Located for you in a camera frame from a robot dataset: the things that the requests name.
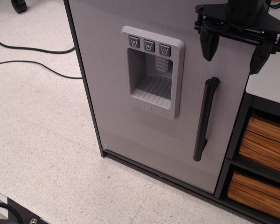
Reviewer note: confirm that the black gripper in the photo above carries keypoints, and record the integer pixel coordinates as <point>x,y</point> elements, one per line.
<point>242,20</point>

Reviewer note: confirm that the grey toy fridge door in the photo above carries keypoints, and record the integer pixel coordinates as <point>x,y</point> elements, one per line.
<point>165,145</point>

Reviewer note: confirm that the black door handle bar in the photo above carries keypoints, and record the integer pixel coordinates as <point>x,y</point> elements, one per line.
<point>208,95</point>

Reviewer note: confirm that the white countertop panel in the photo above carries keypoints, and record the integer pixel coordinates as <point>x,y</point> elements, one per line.
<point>266,84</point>

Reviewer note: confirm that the black toy kitchen cabinet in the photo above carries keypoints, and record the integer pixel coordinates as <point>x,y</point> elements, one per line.
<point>233,162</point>

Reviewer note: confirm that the grey water dispenser panel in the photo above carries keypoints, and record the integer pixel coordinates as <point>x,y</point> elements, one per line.
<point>153,64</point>

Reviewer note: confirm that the black caster wheel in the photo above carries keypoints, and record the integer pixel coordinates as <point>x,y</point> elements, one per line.
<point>19,6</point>

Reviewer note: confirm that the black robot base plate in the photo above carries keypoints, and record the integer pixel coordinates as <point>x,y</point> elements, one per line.
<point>27,216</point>

